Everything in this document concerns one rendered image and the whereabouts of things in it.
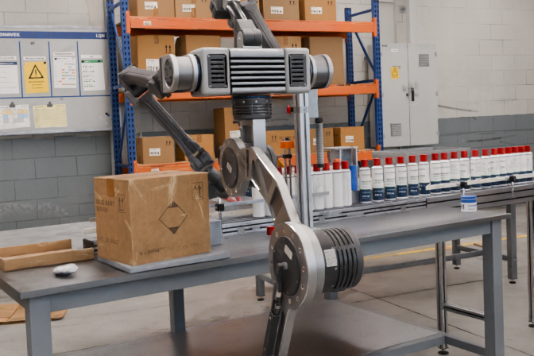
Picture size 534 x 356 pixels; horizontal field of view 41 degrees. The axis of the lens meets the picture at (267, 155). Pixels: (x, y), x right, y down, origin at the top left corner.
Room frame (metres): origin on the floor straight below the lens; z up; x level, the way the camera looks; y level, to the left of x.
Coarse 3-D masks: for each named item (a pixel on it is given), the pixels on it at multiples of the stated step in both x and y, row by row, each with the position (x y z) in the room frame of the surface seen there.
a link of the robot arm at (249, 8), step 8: (248, 0) 2.81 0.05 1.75; (256, 0) 2.81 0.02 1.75; (248, 8) 2.79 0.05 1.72; (256, 8) 2.80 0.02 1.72; (248, 16) 2.79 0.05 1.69; (256, 16) 2.78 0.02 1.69; (256, 24) 2.77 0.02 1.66; (264, 24) 2.77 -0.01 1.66; (264, 32) 2.75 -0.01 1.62; (264, 40) 2.75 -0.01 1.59; (272, 40) 2.75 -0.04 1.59
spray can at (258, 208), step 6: (252, 192) 2.95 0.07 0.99; (258, 192) 2.94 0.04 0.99; (252, 198) 2.95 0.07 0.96; (258, 198) 2.94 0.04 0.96; (252, 204) 2.96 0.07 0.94; (258, 204) 2.94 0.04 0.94; (264, 204) 2.95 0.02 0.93; (258, 210) 2.94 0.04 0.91; (264, 210) 2.95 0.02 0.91; (258, 216) 2.94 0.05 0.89; (264, 216) 2.95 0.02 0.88
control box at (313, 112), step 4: (312, 92) 2.91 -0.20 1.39; (316, 92) 2.91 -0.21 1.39; (308, 96) 2.91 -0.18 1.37; (312, 96) 2.91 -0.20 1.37; (316, 96) 2.91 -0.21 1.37; (308, 100) 2.91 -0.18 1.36; (312, 100) 2.91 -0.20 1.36; (316, 100) 2.91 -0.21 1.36; (308, 104) 2.91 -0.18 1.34; (312, 104) 2.91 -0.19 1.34; (316, 104) 2.91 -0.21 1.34; (308, 108) 2.91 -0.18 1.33; (312, 108) 2.91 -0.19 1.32; (316, 108) 2.91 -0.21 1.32; (308, 112) 2.91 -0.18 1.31; (312, 112) 2.91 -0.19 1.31; (316, 112) 2.91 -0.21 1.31; (312, 116) 2.91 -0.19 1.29; (316, 116) 2.91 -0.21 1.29
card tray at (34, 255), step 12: (60, 240) 2.64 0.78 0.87; (0, 252) 2.53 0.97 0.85; (12, 252) 2.55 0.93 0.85; (24, 252) 2.57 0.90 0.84; (36, 252) 2.59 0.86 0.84; (48, 252) 2.60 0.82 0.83; (60, 252) 2.39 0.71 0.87; (72, 252) 2.41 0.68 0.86; (84, 252) 2.43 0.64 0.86; (0, 264) 2.34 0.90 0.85; (12, 264) 2.30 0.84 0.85; (24, 264) 2.32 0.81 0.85; (36, 264) 2.34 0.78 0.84; (48, 264) 2.37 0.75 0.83
